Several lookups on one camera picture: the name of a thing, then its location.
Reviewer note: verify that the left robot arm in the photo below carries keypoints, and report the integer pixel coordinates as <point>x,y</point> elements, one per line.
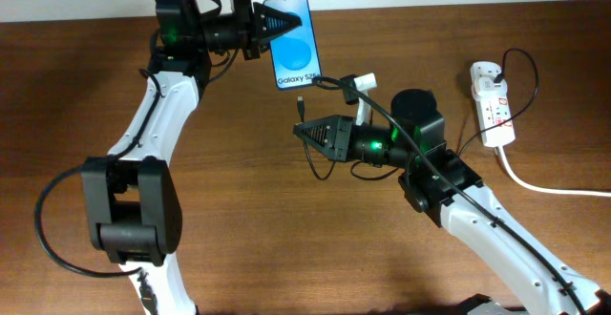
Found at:
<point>133,211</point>

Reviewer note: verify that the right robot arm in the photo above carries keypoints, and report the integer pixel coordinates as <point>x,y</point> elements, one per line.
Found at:
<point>438,183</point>

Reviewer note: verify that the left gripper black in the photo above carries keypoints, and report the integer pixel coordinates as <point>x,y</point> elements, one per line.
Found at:
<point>258,15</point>

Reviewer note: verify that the blue screen Samsung smartphone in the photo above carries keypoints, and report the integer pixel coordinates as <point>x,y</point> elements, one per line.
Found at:
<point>295,57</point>

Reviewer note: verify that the white USB charger adapter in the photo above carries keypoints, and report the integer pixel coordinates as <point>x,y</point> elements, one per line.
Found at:
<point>483,75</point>

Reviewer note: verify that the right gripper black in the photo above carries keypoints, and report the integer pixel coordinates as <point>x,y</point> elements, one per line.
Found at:
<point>339,148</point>

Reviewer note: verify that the white power strip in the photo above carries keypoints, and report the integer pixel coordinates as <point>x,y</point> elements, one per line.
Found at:
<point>494,121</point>

